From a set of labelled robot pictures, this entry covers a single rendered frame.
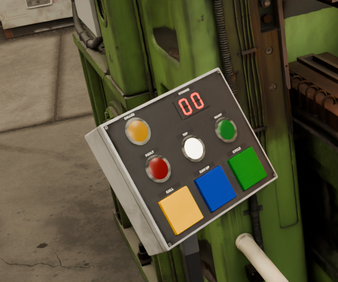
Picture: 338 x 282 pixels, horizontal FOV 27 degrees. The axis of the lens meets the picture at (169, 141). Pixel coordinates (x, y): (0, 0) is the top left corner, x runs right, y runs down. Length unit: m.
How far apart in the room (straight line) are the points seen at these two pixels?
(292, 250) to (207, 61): 0.65
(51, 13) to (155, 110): 5.62
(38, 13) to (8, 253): 3.97
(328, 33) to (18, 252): 1.84
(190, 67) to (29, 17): 5.37
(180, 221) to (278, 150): 0.58
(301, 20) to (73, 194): 1.93
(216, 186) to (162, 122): 0.17
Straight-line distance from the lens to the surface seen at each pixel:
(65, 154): 4.24
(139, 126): 1.41
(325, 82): 1.98
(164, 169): 1.41
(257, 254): 1.89
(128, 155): 1.38
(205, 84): 1.53
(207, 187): 1.45
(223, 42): 1.72
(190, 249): 1.64
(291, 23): 2.20
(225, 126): 1.52
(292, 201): 2.00
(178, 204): 1.40
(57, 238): 3.42
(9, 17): 7.07
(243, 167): 1.51
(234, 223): 1.95
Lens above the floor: 1.72
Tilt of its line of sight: 25 degrees down
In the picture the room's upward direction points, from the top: 10 degrees counter-clockwise
